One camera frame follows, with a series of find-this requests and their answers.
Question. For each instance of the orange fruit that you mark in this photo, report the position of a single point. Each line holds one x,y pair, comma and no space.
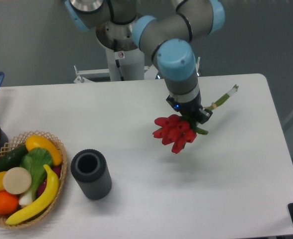
8,203

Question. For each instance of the green bok choy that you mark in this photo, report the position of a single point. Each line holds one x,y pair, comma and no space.
33,162

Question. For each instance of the red tulip bouquet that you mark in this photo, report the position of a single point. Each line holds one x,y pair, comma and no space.
177,130

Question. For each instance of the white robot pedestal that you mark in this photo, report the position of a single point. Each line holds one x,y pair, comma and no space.
122,66

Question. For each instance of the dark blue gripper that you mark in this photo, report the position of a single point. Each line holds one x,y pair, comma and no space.
192,110

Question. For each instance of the dark grey ribbed vase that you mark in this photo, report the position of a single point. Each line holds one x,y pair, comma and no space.
89,168

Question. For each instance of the yellow banana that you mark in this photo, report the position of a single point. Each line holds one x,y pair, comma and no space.
41,203

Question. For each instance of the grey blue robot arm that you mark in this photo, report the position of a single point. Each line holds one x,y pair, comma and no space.
129,38

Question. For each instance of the green cucumber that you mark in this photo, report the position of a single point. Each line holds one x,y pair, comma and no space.
13,158

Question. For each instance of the yellow squash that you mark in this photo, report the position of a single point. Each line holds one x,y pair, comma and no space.
37,141

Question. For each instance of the dark red vegetable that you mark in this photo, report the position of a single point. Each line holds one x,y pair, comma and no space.
41,188

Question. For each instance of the beige round slice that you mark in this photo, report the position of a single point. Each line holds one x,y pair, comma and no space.
16,180

